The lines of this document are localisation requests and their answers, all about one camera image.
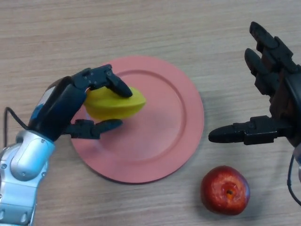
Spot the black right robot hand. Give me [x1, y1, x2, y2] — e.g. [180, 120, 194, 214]
[208, 21, 301, 149]

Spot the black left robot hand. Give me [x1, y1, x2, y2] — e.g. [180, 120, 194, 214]
[27, 65, 133, 142]

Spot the yellow starfruit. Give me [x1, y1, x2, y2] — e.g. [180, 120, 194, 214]
[84, 86, 147, 122]

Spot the pink round plate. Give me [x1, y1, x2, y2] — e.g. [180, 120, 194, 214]
[70, 56, 205, 184]

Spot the red apple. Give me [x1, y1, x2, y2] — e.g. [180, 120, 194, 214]
[200, 165, 251, 215]

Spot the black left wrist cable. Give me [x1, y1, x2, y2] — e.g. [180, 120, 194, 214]
[3, 107, 30, 150]

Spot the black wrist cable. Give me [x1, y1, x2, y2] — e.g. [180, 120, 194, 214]
[286, 153, 301, 206]
[3, 107, 30, 150]

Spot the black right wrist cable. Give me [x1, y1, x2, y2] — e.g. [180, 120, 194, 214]
[286, 153, 301, 206]

